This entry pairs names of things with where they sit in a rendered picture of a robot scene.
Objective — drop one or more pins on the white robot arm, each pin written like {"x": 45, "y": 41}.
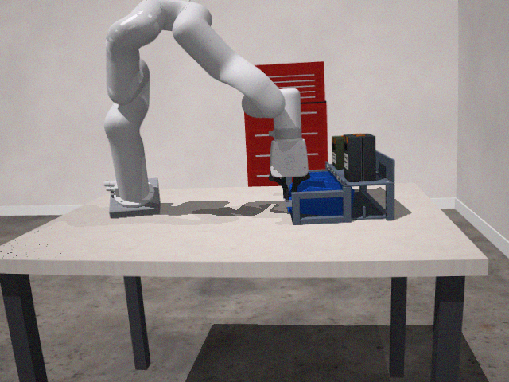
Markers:
{"x": 125, "y": 79}

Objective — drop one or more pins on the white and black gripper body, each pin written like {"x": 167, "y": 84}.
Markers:
{"x": 288, "y": 158}

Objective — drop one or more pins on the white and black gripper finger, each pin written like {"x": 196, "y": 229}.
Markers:
{"x": 282, "y": 183}
{"x": 297, "y": 181}

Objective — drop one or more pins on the grey shelf rack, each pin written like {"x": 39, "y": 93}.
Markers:
{"x": 365, "y": 207}

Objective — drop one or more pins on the blue bin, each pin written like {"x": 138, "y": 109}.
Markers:
{"x": 317, "y": 174}
{"x": 328, "y": 179}
{"x": 320, "y": 206}

